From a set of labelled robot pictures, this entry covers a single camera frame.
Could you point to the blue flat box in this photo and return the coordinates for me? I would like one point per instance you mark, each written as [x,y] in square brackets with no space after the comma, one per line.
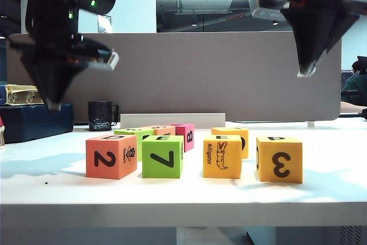
[2,94]

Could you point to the magenta block 4 and B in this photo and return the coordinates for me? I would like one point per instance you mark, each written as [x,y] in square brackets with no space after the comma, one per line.
[187,147]

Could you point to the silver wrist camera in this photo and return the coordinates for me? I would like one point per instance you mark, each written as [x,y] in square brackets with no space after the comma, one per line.
[110,60]
[266,12]

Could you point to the cream patterned block tray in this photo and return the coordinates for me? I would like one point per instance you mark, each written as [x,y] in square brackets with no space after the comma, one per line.
[1,136]

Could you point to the yellow block T and 9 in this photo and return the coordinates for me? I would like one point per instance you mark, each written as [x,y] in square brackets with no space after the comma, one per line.
[229,130]

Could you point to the black mug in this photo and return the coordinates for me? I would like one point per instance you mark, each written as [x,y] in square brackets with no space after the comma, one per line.
[99,116]

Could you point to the dark blue case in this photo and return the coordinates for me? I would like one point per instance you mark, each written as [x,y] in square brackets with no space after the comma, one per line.
[28,124]

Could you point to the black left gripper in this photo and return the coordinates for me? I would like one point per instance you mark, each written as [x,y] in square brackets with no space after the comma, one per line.
[57,50]

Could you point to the yellow block P and 3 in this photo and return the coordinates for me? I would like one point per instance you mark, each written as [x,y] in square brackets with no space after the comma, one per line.
[292,174]

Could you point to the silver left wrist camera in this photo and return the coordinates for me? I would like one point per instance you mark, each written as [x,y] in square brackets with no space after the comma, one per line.
[110,60]

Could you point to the green block D and 3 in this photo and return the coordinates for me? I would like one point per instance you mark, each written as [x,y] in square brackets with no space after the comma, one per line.
[132,132]

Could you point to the grey-brown desk divider panel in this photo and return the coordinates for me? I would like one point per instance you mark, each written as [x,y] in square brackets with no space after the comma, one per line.
[200,78]

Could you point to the salmon block 3 and xylophone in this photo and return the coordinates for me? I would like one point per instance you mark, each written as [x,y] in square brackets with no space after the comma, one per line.
[164,132]

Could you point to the yellow block E and alligator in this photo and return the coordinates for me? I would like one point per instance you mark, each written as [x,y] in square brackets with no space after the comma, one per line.
[232,170]

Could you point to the green block E and 7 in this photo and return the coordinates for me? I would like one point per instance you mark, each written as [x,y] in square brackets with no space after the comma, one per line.
[160,170]

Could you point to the white divider foot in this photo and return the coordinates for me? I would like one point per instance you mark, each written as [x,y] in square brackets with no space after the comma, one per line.
[311,124]

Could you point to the red ceiling sign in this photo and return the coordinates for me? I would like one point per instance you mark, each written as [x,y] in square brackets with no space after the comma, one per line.
[235,17]

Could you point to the salmon block D and 2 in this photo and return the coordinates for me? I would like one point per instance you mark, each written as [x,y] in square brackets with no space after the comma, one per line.
[114,170]

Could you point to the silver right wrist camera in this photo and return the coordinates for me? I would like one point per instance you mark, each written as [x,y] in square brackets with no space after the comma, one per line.
[266,12]

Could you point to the black ceiling spotlight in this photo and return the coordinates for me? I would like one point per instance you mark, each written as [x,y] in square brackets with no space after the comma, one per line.
[275,22]

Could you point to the person in dark green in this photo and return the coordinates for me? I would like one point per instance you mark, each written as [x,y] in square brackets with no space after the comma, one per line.
[354,84]

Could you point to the wall poster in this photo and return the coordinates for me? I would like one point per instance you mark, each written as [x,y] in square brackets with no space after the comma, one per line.
[104,24]

